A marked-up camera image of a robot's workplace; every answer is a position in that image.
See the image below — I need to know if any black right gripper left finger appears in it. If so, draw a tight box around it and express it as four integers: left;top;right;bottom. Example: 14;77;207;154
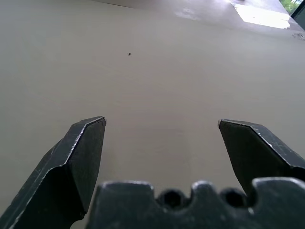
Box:
0;116;107;229

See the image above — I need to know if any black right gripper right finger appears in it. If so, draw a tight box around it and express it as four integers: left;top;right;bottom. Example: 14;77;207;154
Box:
217;119;305;198

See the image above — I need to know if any dark window frame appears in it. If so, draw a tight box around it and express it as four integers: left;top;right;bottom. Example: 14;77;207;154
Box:
291;0;305;30

